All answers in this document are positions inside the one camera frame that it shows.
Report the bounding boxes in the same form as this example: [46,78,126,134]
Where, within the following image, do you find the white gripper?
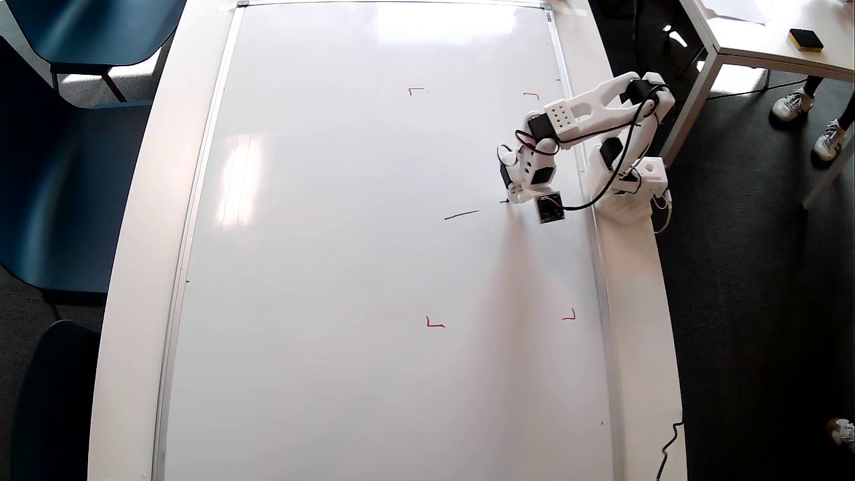
[500,137,558,204]

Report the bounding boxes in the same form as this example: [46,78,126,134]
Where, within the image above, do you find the large white whiteboard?
[152,0,625,481]

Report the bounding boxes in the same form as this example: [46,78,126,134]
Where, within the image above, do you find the white paper sheet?
[700,0,769,25]

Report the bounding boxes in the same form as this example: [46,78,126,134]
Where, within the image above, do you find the white table with metal legs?
[658,0,855,209]

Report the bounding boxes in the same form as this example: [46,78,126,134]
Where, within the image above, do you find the white sneaker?
[813,119,849,162]
[772,89,815,122]
[827,418,855,450]

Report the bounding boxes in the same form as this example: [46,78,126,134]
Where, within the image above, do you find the yellow black sponge eraser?
[788,28,824,53]

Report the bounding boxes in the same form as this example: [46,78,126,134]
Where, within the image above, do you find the dark blue chair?
[5,0,188,102]
[0,35,156,295]
[10,319,102,481]

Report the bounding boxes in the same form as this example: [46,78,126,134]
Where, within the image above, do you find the black wrist camera board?
[536,192,566,225]

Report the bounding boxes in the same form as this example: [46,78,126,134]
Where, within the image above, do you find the thick black camera cable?
[561,84,669,213]

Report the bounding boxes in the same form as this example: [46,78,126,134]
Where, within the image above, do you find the thin black motor wire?
[496,84,669,169]

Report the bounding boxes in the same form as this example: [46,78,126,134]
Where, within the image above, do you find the thin white cable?
[653,189,673,234]

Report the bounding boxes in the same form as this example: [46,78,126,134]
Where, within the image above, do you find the black floor cable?
[707,79,810,101]

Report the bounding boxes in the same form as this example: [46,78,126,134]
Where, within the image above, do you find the black power cable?
[656,420,685,481]

